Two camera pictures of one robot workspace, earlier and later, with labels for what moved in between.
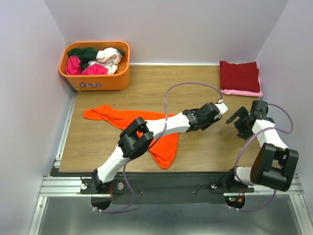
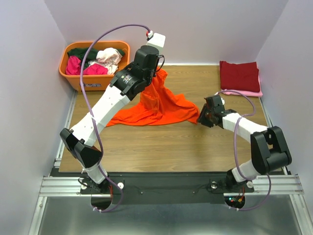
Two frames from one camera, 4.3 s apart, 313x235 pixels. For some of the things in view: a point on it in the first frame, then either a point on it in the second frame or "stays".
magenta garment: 74,67 stays
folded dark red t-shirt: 241,76 stays
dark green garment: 86,55 stays
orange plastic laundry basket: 118,81 stays
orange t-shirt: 164,148 to 154,105
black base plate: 166,188 stays
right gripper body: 243,123 to 205,117
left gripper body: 208,123 to 148,78
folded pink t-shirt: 230,92 stays
